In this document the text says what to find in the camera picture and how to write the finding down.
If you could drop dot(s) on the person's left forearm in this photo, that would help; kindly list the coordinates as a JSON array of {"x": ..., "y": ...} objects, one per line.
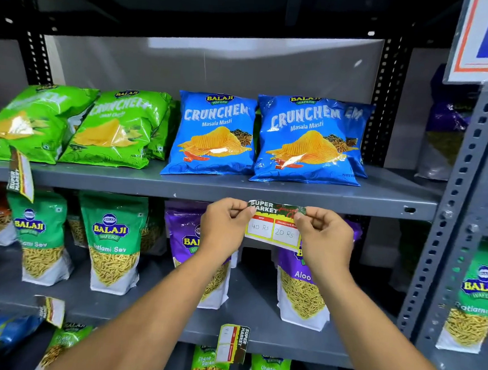
[{"x": 154, "y": 310}]

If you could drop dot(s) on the grey back panel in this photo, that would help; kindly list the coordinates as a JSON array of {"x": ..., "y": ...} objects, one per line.
[{"x": 219, "y": 67}]

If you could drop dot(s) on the blue chips bag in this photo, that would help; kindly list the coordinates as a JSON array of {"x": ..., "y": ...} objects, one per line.
[
  {"x": 357, "y": 132},
  {"x": 306, "y": 141},
  {"x": 214, "y": 138}
]

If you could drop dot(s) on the person's left hand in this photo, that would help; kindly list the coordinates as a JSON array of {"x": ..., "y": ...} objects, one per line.
[{"x": 219, "y": 227}]

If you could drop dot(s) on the green sev pouch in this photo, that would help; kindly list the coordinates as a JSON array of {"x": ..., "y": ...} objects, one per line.
[
  {"x": 40, "y": 234},
  {"x": 154, "y": 230},
  {"x": 77, "y": 226},
  {"x": 111, "y": 239},
  {"x": 475, "y": 302}
]

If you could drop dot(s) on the person's right forearm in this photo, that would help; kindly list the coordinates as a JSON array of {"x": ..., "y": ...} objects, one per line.
[{"x": 375, "y": 340}]

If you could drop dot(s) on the purple snack pouch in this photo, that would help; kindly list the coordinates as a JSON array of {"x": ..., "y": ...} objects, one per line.
[{"x": 447, "y": 123}]

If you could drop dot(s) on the dark grey metal shelf rack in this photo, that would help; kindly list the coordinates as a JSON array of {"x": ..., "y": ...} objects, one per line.
[{"x": 386, "y": 194}]

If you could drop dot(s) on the person's right thumb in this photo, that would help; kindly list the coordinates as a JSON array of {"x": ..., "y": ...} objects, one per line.
[{"x": 304, "y": 227}]

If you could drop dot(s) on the person's right hand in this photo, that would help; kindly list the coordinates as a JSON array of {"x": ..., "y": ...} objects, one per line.
[{"x": 328, "y": 244}]

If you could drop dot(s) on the yellow and green price tag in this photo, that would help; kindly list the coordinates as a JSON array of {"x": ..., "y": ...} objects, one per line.
[{"x": 273, "y": 227}]

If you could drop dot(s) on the white offer sign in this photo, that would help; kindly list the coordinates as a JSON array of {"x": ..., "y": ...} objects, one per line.
[{"x": 487, "y": 41}]

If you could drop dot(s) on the blue snack packet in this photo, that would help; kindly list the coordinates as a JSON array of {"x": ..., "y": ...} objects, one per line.
[{"x": 11, "y": 329}]

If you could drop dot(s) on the hanging shelf price tag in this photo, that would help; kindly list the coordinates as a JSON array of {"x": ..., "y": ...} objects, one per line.
[
  {"x": 51, "y": 310},
  {"x": 20, "y": 173},
  {"x": 231, "y": 344}
]

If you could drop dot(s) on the purple sev pouch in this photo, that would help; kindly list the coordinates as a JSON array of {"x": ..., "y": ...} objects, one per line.
[
  {"x": 298, "y": 292},
  {"x": 183, "y": 232}
]

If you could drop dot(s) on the light grey metal shelf rack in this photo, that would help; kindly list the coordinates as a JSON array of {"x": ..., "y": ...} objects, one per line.
[{"x": 463, "y": 187}]

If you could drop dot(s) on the person's left thumb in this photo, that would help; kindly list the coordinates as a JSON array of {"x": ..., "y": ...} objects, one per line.
[{"x": 242, "y": 218}]

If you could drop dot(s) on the green chips bag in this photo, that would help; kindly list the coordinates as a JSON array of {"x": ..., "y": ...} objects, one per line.
[
  {"x": 163, "y": 134},
  {"x": 113, "y": 130},
  {"x": 29, "y": 123}
]

